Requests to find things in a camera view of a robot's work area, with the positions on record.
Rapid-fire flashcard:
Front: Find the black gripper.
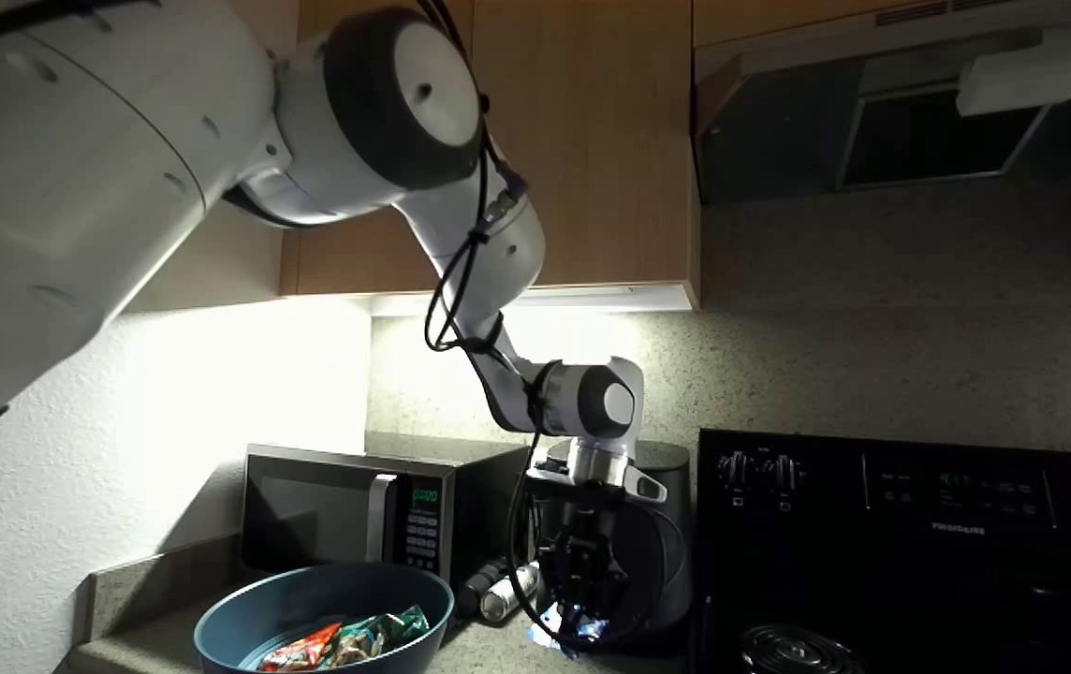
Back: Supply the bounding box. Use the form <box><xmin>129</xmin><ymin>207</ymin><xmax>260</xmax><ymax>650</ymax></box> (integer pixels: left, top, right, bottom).
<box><xmin>549</xmin><ymin>500</ymin><xmax>643</xmax><ymax>626</ymax></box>

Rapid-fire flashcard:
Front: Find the green snack packet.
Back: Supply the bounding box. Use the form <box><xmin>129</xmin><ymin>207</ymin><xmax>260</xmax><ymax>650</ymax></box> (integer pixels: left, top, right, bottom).
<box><xmin>320</xmin><ymin>606</ymin><xmax>432</xmax><ymax>669</ymax></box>

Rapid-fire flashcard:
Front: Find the red snack packet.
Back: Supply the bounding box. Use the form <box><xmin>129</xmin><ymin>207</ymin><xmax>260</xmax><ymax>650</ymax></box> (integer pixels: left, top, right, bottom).
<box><xmin>260</xmin><ymin>623</ymin><xmax>341</xmax><ymax>674</ymax></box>

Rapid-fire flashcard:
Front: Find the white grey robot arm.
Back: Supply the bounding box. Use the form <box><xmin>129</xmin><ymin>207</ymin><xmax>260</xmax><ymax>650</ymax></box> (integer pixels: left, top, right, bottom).
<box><xmin>0</xmin><ymin>0</ymin><xmax>666</xmax><ymax>500</ymax></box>

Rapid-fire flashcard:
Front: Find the blue bowl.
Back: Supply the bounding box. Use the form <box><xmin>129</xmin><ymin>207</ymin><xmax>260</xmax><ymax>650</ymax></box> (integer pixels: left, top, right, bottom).
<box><xmin>190</xmin><ymin>563</ymin><xmax>455</xmax><ymax>674</ymax></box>

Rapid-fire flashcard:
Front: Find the dark grey air fryer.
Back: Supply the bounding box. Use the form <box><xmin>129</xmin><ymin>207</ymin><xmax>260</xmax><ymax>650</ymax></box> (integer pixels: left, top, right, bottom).
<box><xmin>532</xmin><ymin>439</ymin><xmax>696</xmax><ymax>650</ymax></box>

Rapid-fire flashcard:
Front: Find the steel black microwave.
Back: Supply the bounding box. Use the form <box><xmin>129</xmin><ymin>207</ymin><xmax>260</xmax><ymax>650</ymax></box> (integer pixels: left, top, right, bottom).
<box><xmin>244</xmin><ymin>442</ymin><xmax>525</xmax><ymax>588</ymax></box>

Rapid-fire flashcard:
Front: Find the black electric stove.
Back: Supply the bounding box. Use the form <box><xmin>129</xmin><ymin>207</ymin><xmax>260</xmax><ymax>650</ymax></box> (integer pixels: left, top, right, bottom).
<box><xmin>691</xmin><ymin>425</ymin><xmax>1071</xmax><ymax>674</ymax></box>

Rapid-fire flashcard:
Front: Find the wooden upper cabinet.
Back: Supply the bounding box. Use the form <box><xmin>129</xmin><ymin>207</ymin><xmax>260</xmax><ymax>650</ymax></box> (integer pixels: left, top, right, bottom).
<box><xmin>279</xmin><ymin>0</ymin><xmax>700</xmax><ymax>313</ymax></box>

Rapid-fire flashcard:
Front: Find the range hood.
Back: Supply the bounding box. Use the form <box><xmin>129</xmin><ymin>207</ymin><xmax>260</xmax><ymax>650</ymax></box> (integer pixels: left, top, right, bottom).
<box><xmin>696</xmin><ymin>0</ymin><xmax>1071</xmax><ymax>207</ymax></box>

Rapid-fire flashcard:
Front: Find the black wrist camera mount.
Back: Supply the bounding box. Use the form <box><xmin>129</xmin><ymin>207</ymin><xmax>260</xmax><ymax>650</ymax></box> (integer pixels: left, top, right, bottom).
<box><xmin>527</xmin><ymin>444</ymin><xmax>671</xmax><ymax>504</ymax></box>

